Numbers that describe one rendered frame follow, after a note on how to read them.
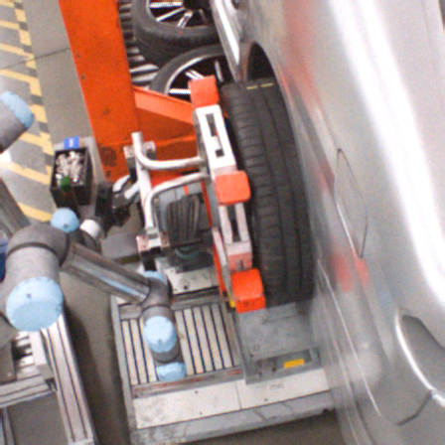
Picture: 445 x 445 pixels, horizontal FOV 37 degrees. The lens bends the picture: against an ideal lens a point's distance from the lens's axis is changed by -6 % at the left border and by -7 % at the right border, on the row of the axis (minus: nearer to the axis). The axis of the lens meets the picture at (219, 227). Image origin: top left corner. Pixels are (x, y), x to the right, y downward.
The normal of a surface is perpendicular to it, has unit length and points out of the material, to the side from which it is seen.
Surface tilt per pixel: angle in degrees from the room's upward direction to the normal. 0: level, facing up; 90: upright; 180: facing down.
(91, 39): 90
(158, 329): 2
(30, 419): 0
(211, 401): 0
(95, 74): 90
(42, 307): 85
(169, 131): 90
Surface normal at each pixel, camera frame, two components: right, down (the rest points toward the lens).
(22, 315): 0.29, 0.69
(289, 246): 0.14, 0.45
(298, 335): -0.07, -0.60
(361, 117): -0.91, -0.05
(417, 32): -0.29, -0.34
